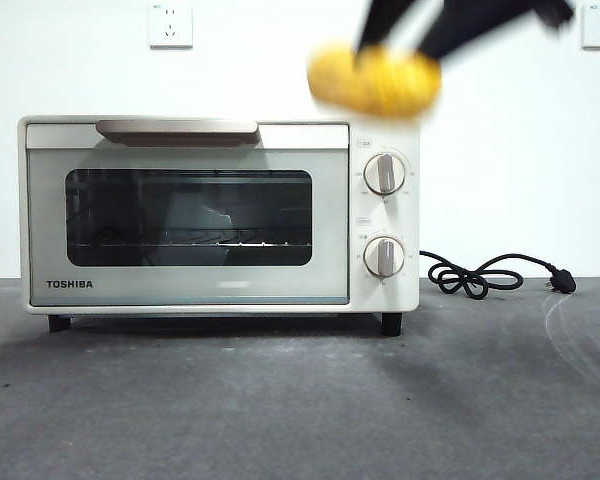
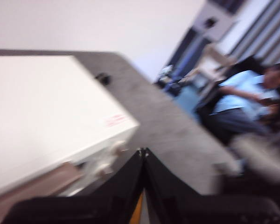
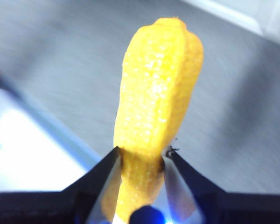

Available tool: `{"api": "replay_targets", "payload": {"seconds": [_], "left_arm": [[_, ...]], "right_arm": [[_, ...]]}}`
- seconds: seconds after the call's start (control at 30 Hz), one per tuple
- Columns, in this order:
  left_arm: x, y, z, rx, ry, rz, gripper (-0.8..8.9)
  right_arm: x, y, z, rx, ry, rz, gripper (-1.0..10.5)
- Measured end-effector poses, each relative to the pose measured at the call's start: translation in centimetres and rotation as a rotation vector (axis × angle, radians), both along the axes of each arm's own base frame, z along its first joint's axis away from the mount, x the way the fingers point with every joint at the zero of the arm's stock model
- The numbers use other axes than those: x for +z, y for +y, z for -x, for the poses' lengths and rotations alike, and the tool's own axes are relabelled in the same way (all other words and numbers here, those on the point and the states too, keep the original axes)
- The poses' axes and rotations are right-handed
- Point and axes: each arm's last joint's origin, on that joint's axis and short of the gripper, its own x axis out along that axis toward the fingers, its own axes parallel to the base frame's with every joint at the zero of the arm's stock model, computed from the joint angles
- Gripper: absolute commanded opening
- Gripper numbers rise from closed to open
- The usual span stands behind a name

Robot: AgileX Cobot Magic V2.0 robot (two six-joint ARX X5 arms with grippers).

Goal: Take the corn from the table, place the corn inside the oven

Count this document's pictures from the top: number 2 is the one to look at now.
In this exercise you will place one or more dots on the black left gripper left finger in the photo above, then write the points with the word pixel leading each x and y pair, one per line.
pixel 95 210

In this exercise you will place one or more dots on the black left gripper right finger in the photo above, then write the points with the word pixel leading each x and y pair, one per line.
pixel 196 210

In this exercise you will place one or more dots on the white Toshiba toaster oven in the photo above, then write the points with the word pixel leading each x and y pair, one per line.
pixel 49 105

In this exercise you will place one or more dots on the beige timer knob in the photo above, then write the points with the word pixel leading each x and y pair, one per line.
pixel 103 169

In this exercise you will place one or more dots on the beige temperature knob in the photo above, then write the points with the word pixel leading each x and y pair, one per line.
pixel 117 146

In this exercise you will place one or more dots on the person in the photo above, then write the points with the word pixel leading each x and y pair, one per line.
pixel 233 88

